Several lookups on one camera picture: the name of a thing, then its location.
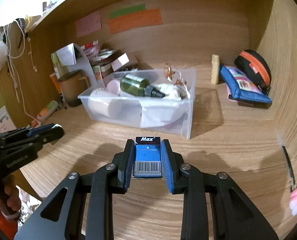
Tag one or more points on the white desk organiser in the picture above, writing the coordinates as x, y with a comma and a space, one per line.
88, 62

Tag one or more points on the pale yellow tube bottle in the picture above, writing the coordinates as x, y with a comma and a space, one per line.
215, 70

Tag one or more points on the clear plastic storage box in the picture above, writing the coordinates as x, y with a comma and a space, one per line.
128, 118

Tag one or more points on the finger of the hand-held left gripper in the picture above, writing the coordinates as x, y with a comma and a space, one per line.
54, 135
41, 129

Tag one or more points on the fruit print carton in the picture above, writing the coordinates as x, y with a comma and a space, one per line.
97, 72

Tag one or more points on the dark green spray bottle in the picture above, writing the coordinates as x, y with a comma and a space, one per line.
133, 85

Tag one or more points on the brown bin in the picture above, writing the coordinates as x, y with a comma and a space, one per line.
71, 90

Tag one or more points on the wooden desktop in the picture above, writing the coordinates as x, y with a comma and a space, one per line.
238, 135

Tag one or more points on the orange sticky note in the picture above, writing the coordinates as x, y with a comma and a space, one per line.
136, 21

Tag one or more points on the green sticky note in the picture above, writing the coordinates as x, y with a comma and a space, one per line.
127, 11

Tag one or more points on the blue patterned pencil case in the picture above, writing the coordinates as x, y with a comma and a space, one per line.
246, 87

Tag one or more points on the stack of booklets and packets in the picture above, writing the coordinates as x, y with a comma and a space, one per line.
101, 52

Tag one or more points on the person's left hand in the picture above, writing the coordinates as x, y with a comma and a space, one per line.
13, 200

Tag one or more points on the pink and white box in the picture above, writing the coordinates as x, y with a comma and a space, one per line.
122, 62

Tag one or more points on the white power strip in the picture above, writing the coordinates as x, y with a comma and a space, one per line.
47, 110

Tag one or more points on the pink lidded jar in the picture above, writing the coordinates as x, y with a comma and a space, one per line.
112, 86

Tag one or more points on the white cardboard box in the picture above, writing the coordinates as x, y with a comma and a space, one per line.
3, 120

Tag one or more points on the pink sticky note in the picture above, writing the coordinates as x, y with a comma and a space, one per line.
88, 25

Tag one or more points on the blue staples box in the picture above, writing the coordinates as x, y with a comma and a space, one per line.
148, 155

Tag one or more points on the black and orange pouch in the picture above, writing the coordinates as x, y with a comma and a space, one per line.
256, 65

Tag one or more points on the white jar with ribbed lid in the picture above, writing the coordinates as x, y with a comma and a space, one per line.
98, 105

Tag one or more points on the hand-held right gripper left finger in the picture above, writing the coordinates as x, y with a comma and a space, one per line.
129, 165

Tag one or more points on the white paper note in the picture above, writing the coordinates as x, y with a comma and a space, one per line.
67, 55

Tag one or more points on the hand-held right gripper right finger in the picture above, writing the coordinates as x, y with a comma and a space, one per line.
167, 165

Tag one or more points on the green carton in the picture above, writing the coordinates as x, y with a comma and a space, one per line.
56, 65

